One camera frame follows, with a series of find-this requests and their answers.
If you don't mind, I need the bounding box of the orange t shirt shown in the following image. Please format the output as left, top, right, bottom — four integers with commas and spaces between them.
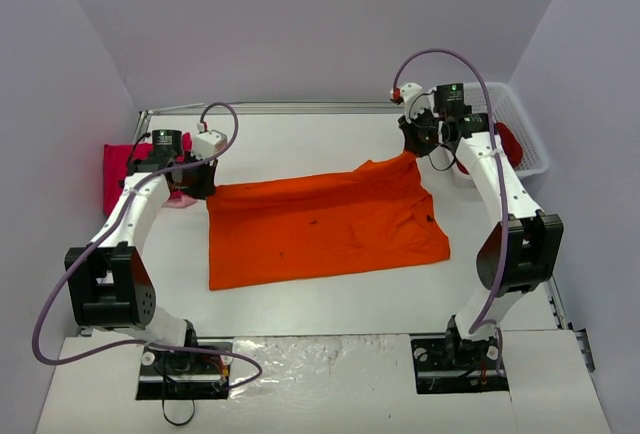
206, 152, 451, 291

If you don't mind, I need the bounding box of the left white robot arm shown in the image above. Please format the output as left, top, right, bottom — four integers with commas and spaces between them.
65, 129, 227, 372

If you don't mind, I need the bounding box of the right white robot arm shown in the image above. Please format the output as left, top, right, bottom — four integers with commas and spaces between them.
391, 83, 564, 367

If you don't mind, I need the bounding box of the pink folded t shirt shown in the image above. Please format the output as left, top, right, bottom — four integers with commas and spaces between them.
164, 195, 196, 209

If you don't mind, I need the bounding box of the magenta folded t shirt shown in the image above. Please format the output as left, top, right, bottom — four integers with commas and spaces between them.
102, 133, 192, 218

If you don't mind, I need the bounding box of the white plastic basket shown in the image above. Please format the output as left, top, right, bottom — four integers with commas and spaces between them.
453, 82, 549, 188

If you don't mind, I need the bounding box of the dark red t shirt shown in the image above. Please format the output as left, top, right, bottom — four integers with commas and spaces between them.
455, 122, 524, 175

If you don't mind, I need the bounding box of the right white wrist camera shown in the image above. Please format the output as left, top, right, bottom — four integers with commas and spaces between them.
390, 82, 432, 123

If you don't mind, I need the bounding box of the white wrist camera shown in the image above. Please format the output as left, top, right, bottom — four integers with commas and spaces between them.
191, 130, 228, 160
390, 82, 432, 123

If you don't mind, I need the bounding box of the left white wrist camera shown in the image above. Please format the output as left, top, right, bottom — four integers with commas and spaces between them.
191, 130, 228, 160

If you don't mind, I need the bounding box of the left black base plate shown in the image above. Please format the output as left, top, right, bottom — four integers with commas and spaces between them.
135, 347, 232, 401

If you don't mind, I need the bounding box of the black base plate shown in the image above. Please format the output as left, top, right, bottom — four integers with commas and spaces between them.
135, 347, 232, 401
410, 334, 509, 395

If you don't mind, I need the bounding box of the black cable loop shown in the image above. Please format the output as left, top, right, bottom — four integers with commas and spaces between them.
160, 393, 196, 427

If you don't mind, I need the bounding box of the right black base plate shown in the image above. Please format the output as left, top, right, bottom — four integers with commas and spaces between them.
410, 334, 509, 395

